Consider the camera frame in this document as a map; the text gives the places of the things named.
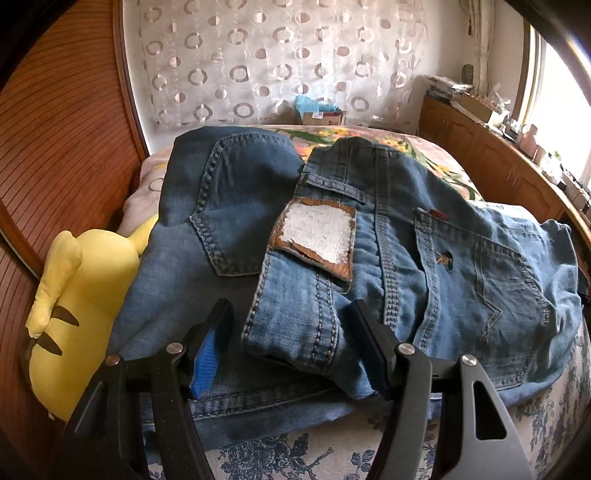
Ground blue denim jeans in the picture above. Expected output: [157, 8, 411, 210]
[108, 127, 583, 449]

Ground blue floral white quilt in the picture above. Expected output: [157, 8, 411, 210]
[206, 325, 590, 479]

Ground yellow plush toy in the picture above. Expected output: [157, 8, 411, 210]
[22, 216, 157, 422]

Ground wooden side cabinet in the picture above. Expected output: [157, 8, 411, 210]
[417, 94, 591, 259]

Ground colourful floral bed sheet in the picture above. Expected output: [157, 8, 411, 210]
[263, 125, 484, 202]

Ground wooden slatted wardrobe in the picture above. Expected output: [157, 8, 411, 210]
[1, 1, 146, 472]

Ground clutter on cabinet top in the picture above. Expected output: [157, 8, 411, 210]
[424, 64, 591, 213]

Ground cardboard box with blue cloth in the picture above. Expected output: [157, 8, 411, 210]
[294, 95, 345, 126]

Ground window with bright light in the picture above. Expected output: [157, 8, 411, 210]
[519, 26, 590, 188]

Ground white circle-pattern curtain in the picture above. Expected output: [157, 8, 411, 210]
[122, 1, 427, 131]

